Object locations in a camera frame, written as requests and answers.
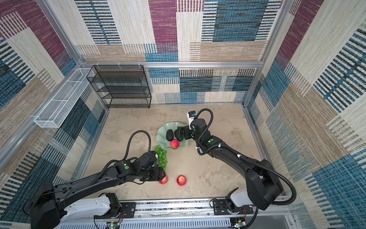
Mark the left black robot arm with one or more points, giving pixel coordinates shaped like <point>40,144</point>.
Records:
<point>48,204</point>

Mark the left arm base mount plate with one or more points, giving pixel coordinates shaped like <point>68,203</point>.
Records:
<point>127,210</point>

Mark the white mesh wall basket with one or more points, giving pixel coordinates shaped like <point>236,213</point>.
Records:
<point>59,107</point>

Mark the aluminium front rail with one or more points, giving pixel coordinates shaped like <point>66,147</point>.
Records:
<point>187,213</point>

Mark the black wire shelf rack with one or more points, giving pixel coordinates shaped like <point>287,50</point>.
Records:
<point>121,86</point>

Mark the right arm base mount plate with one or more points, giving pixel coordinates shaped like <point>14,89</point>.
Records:
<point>220,206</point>

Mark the light green wavy fruit bowl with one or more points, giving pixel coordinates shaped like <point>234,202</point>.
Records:
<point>161,136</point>

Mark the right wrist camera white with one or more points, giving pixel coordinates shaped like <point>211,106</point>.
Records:
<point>191,116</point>

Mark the green fake grape bunch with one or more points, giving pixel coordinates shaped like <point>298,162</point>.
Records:
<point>162,158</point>

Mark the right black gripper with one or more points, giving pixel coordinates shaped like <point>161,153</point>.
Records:
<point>187,130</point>

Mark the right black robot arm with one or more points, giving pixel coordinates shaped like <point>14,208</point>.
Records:
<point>264,186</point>

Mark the red apple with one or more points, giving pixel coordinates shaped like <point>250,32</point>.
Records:
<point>164,180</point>
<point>174,144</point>
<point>181,180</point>

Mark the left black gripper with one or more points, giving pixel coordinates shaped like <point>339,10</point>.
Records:
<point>158,174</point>

